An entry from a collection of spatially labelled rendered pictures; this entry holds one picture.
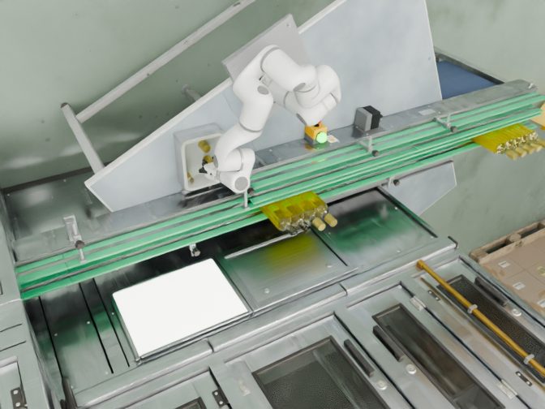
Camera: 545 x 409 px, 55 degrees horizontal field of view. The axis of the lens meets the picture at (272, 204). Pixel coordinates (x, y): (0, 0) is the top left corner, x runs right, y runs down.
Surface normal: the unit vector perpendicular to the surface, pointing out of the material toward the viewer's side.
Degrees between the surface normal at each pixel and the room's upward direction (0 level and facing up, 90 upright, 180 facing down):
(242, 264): 90
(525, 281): 86
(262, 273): 90
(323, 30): 0
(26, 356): 90
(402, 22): 0
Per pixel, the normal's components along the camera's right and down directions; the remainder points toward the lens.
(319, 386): 0.02, -0.80
